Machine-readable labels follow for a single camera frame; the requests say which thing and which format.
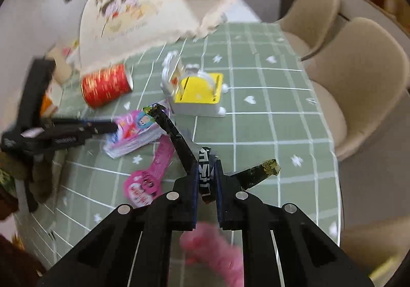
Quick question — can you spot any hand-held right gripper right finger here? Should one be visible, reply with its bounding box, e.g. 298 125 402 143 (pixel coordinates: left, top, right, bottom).
215 159 375 287

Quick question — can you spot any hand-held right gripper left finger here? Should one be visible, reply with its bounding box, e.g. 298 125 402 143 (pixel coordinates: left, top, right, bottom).
38 163 200 287

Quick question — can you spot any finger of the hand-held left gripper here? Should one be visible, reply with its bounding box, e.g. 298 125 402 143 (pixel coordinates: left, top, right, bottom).
74 120 118 134

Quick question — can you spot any pink cartoon tissue packet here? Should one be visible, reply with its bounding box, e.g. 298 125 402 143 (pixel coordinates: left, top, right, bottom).
103 98 167 159

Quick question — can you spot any black wrapper with gold ends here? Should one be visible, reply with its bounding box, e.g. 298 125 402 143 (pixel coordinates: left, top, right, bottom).
143 104 281 206

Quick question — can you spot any orange tissue box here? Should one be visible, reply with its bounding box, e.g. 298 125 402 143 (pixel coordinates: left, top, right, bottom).
38 43 80 117

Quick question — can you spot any red paper cup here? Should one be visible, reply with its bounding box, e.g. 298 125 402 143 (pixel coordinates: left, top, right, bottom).
81 63 134 110

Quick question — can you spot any pink caterpillar toy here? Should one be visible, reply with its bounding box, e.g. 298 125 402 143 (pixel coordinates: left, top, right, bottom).
179 222 245 287

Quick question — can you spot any white and yellow toy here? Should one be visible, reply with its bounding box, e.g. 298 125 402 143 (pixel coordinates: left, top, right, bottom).
160 51 229 118

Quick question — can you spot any green checked tablecloth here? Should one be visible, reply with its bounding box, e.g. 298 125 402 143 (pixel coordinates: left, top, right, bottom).
13 21 345 287

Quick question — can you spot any person's maroon clothing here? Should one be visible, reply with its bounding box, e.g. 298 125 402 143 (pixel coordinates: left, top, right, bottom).
0 232 45 287

